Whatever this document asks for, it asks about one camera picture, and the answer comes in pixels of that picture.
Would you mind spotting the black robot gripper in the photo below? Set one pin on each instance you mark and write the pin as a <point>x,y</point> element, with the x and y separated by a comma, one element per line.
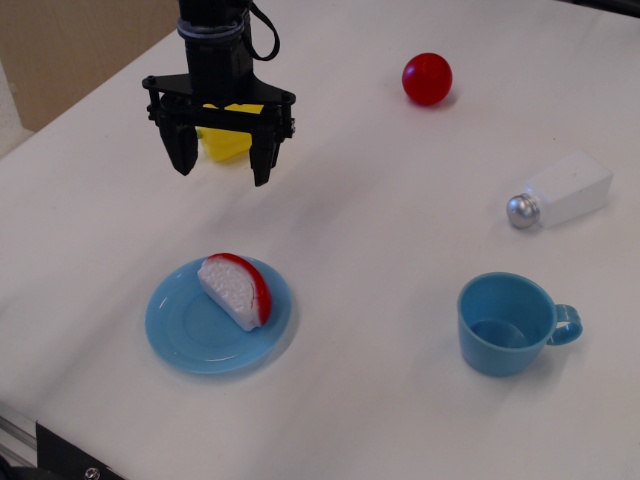
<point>220,90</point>

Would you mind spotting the red and white toy sushi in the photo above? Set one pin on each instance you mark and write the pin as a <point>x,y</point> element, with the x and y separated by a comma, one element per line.
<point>237,287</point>

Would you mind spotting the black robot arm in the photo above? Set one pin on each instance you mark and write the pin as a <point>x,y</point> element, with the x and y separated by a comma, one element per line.
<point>212,20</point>

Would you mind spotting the yellow toy bell pepper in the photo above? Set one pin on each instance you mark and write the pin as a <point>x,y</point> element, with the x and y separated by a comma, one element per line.
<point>223,145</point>

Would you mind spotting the white salt shaker silver cap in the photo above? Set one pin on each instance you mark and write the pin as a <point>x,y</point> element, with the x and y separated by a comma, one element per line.
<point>574,186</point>

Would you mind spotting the black corner bracket with screw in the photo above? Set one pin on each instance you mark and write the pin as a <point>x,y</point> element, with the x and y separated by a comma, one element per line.
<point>59,456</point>

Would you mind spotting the blue plastic cup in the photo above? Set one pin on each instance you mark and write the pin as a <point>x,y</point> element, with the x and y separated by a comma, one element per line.
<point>505,320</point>

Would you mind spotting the blue plastic plate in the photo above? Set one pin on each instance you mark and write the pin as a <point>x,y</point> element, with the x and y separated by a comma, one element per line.
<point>188,331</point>

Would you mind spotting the red plastic ball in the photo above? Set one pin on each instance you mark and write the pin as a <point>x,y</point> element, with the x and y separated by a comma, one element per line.
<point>427,79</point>

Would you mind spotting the aluminium table frame rail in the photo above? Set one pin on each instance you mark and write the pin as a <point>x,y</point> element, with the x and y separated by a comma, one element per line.
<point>18,437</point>

